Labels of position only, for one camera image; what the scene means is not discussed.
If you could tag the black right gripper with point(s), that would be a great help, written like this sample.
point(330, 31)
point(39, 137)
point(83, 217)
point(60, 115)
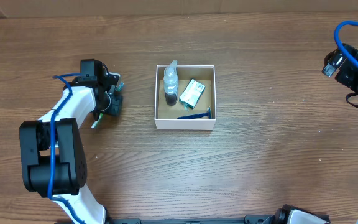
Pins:
point(339, 64)

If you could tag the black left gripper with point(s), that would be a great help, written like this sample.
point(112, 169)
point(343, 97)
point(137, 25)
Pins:
point(117, 108)

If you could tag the green white toothbrush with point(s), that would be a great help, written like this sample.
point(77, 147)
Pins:
point(114, 99)

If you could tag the clear spray bottle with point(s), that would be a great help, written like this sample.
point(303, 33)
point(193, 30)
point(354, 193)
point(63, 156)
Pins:
point(170, 83)

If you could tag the green white soap packet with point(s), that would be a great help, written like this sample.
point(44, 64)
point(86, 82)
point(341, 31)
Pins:
point(192, 94)

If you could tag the blue disposable razor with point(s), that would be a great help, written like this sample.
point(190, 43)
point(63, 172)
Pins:
point(207, 114)

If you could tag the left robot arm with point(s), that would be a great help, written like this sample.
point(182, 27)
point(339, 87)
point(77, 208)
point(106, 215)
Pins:
point(52, 155)

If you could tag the white cardboard box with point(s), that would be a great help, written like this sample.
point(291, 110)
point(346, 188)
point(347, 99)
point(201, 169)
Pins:
point(167, 117)

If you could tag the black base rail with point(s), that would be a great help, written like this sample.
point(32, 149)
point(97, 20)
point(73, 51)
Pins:
point(285, 215)

